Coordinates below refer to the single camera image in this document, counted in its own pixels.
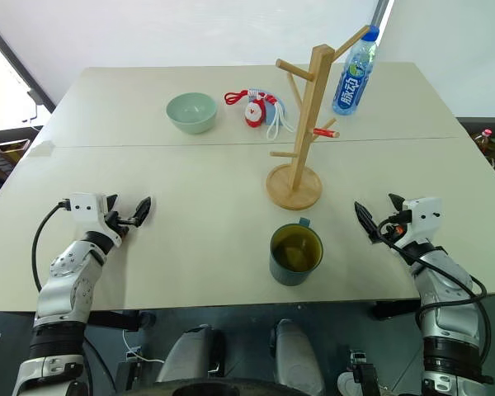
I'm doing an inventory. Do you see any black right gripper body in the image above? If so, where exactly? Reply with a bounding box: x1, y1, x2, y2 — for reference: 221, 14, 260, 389
375, 210, 413, 248

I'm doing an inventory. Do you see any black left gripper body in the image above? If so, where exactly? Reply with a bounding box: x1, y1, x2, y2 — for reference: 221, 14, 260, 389
101, 209, 134, 240

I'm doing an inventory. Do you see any wooden mug tree stand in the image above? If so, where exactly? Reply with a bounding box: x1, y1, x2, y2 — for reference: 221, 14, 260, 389
266, 25, 373, 210

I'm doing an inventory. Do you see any dark green mug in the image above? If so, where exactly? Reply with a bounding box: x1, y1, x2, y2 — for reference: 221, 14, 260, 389
268, 218, 325, 289

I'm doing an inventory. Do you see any black table support bar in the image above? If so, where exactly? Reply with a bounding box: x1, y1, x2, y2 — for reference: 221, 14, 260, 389
84, 309, 156, 332
372, 298, 422, 321

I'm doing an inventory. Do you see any light green bowl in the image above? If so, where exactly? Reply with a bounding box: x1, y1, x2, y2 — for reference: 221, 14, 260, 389
165, 92, 219, 135

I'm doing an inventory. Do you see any brown cardboard box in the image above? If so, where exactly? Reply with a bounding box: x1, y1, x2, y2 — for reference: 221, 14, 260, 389
0, 135, 32, 182

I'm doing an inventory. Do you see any blue labelled water bottle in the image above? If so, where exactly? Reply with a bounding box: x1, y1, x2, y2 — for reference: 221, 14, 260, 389
332, 25, 381, 116

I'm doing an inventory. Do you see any black white floor device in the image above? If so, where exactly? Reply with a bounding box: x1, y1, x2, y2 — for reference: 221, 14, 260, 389
337, 349, 383, 396

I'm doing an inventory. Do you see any red white plush ornament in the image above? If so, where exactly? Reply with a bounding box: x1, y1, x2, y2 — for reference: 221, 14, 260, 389
243, 98, 268, 130

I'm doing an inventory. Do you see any silver robot leg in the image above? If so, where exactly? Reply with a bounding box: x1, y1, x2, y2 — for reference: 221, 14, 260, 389
153, 324, 224, 383
269, 318, 326, 396

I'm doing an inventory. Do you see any black floor power box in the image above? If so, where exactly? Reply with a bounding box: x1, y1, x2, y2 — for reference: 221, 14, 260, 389
115, 350, 150, 391

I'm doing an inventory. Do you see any dark rounded robot waist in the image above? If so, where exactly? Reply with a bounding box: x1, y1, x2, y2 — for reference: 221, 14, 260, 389
146, 376, 314, 396

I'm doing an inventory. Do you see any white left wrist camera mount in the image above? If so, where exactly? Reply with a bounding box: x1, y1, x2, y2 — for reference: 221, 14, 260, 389
68, 192, 124, 249

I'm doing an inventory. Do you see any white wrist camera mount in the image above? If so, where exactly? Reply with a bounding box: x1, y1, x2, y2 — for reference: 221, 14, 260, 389
68, 192, 124, 249
398, 196, 444, 249

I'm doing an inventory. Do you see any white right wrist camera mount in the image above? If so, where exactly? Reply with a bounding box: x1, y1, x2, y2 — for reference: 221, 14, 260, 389
398, 196, 444, 249

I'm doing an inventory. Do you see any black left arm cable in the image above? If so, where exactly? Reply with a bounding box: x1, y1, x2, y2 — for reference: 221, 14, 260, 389
31, 199, 72, 292

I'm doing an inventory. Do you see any thin white floor cable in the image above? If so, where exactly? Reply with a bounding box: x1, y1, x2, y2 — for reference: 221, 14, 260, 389
121, 328, 166, 365

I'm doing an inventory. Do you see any white cord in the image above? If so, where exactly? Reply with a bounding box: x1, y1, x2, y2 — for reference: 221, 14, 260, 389
266, 93, 295, 140

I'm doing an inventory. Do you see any red white toy with cord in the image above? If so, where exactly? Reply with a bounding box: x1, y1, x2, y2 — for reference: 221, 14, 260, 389
247, 87, 290, 125

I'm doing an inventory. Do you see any red cord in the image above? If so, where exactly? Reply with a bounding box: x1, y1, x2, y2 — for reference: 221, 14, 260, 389
224, 89, 253, 106

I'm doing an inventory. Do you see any black window frame bar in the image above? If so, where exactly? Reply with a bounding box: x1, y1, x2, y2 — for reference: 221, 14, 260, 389
0, 12, 57, 113

